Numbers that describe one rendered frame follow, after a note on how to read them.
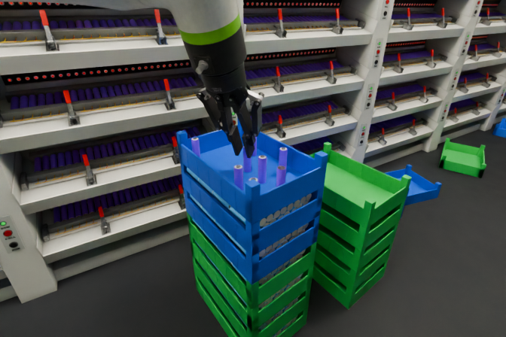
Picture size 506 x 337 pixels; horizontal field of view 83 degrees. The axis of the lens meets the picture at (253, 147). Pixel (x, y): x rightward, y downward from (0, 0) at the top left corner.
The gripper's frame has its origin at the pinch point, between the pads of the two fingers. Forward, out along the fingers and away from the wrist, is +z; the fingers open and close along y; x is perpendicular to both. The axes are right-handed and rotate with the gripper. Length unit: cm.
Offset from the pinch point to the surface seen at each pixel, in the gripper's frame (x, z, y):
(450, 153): 107, 111, 78
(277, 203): -11.2, 2.2, 11.3
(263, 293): -23.1, 22.2, 9.9
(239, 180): -9.0, 1.0, 2.7
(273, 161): 4.4, 11.0, 4.6
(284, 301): -21.3, 32.0, 13.3
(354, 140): 64, 65, 21
